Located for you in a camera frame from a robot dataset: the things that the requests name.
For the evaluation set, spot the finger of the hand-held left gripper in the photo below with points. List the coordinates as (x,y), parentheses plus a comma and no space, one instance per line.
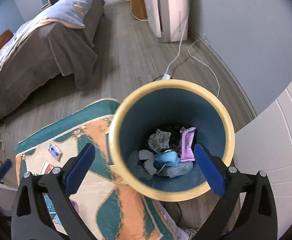
(3,170)

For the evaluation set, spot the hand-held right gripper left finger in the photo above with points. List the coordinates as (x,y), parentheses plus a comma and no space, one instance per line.
(81,167)

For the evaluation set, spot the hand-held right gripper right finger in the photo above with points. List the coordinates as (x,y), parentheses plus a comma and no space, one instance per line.
(208,167)

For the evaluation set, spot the purple packet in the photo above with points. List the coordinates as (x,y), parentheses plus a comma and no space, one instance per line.
(188,145)

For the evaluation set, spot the small blue and white packet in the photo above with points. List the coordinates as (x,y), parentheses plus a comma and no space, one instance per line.
(54,151)

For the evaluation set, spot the red and white packet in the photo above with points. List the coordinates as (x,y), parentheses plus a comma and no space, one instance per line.
(47,168)

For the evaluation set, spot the black plastic bag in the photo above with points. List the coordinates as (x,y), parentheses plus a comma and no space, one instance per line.
(174,137)

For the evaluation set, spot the printed paper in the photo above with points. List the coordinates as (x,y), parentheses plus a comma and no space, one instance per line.
(158,140)

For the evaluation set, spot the teal bin with yellow rim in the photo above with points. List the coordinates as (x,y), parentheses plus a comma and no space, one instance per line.
(136,120)

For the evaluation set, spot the teal and orange quilted mat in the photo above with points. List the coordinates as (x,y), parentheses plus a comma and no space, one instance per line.
(93,135)

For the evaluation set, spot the white panelled door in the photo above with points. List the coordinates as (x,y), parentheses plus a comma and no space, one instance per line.
(273,142)

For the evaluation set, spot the white printed cloth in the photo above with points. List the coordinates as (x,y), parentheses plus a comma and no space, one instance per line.
(171,230)

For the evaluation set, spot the white power strip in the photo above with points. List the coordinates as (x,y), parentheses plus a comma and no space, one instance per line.
(166,76)

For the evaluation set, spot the bed with brown blanket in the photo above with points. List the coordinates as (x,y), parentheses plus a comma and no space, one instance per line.
(48,62)

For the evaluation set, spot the blue printed quilt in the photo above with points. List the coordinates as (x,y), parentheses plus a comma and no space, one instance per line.
(58,12)

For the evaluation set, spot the white air purifier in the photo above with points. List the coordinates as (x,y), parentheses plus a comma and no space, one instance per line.
(171,10)

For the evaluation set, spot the wooden cabinet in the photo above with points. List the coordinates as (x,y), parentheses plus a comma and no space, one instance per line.
(138,2)

